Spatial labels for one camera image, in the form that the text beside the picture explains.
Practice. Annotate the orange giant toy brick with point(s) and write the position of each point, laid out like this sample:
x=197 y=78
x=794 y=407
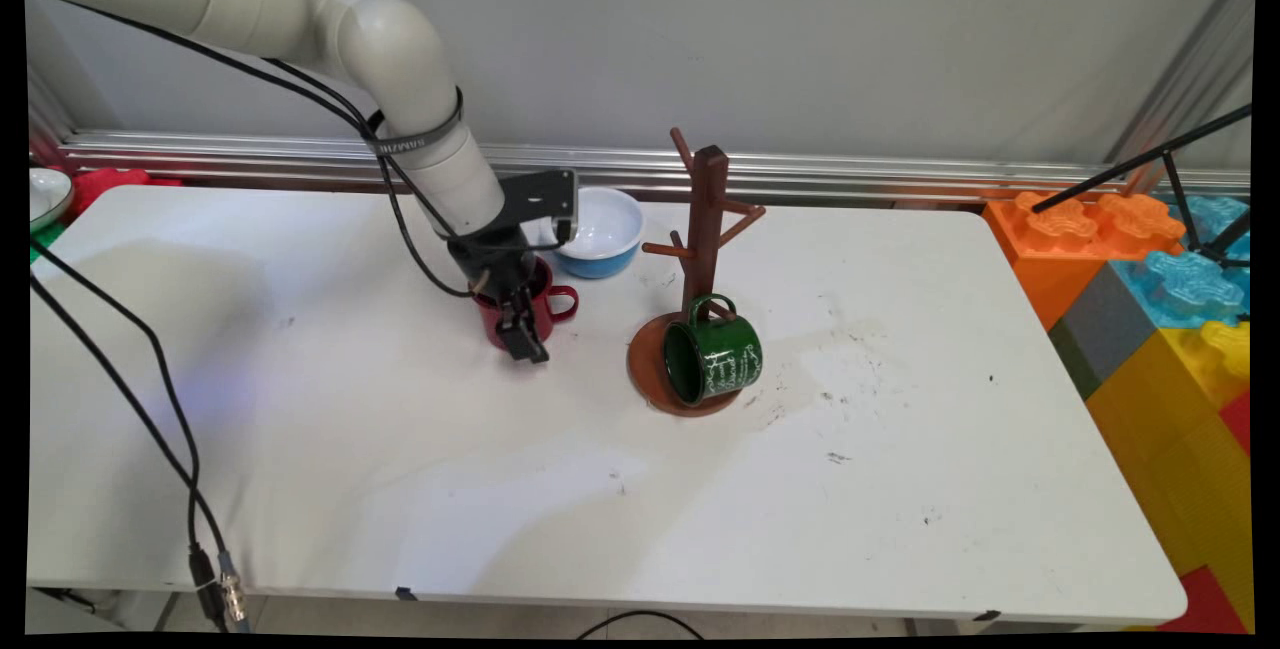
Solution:
x=1050 y=254

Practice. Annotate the grey giant toy brick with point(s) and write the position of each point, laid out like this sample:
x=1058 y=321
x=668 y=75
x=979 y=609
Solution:
x=1105 y=329

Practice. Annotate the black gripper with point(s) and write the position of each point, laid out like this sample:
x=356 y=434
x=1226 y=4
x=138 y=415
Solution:
x=495 y=264

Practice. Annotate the green enamel mug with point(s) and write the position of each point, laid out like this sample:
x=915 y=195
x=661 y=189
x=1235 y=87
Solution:
x=725 y=364

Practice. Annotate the blue and white bowl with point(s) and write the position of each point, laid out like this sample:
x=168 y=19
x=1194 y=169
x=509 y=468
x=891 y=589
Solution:
x=605 y=229

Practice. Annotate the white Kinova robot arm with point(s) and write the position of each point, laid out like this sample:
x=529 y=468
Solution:
x=390 y=59

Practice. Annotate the aluminium rail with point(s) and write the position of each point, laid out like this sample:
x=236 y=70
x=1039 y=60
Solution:
x=900 y=174

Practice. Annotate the light blue giant toy brick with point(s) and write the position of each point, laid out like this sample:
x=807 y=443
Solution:
x=1180 y=289

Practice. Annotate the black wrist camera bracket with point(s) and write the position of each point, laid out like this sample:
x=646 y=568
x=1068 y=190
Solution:
x=540 y=194

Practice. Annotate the aluminium frame post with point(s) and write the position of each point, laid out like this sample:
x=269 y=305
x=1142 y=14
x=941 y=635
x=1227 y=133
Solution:
x=1190 y=69

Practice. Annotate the red enamel mug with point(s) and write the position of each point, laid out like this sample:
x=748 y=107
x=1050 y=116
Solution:
x=545 y=319

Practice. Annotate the brown wooden mug tree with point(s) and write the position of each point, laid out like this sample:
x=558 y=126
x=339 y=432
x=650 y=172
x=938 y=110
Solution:
x=707 y=219

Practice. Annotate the red giant toy brick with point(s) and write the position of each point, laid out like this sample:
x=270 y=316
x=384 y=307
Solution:
x=1205 y=604

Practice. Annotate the black tripod stand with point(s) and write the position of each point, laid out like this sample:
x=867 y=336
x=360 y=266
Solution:
x=1130 y=166

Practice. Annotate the yellow giant toy brick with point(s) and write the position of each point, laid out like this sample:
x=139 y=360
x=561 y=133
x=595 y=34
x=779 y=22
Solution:
x=1170 y=449

